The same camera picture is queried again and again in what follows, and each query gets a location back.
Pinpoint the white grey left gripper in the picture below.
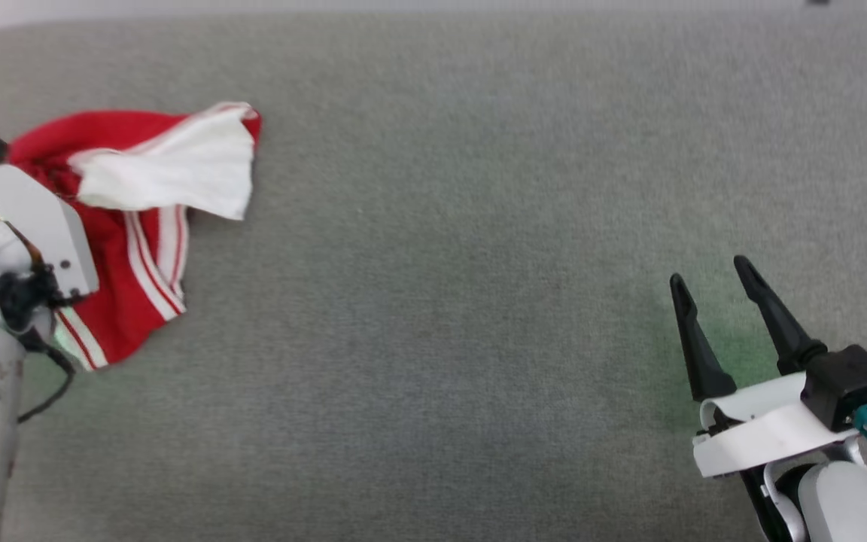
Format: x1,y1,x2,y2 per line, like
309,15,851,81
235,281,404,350
0,163,101,302

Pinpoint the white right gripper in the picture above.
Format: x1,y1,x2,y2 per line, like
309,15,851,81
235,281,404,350
669,255,864,480

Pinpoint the red white basketball jersey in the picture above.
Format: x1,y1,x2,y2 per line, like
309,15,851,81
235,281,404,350
0,102,263,372

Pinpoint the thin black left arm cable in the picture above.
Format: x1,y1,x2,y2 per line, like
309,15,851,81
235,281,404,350
18,331,77,424

